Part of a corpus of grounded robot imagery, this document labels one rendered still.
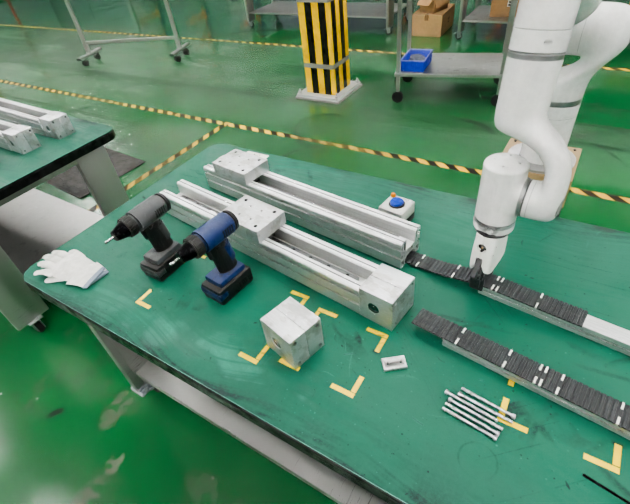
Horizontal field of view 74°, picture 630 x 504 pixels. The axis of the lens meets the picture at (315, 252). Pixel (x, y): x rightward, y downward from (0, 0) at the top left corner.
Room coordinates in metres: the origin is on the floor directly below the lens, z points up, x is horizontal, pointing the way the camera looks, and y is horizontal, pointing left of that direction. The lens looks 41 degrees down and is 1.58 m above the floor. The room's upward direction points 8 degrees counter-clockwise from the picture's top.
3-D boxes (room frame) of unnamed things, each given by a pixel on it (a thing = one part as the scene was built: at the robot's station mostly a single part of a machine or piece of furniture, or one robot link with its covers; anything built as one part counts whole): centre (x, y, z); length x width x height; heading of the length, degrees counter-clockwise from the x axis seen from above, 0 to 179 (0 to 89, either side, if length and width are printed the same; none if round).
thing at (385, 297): (0.68, -0.16, 0.83); 0.12 x 0.09 x 0.10; 136
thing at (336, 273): (0.98, 0.16, 0.82); 0.80 x 0.10 x 0.09; 46
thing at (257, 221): (0.98, 0.16, 0.87); 0.16 x 0.11 x 0.07; 46
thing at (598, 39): (1.09, -0.76, 1.17); 0.19 x 0.12 x 0.24; 50
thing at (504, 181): (0.70, -0.40, 1.07); 0.09 x 0.08 x 0.13; 50
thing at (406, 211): (1.01, -0.25, 0.81); 0.10 x 0.08 x 0.06; 136
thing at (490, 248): (0.70, -0.40, 0.93); 0.10 x 0.07 x 0.11; 136
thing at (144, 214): (0.92, 0.45, 0.89); 0.20 x 0.08 x 0.22; 144
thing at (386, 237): (1.12, 0.03, 0.82); 0.80 x 0.10 x 0.09; 46
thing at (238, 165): (1.29, 0.21, 0.87); 0.16 x 0.11 x 0.07; 46
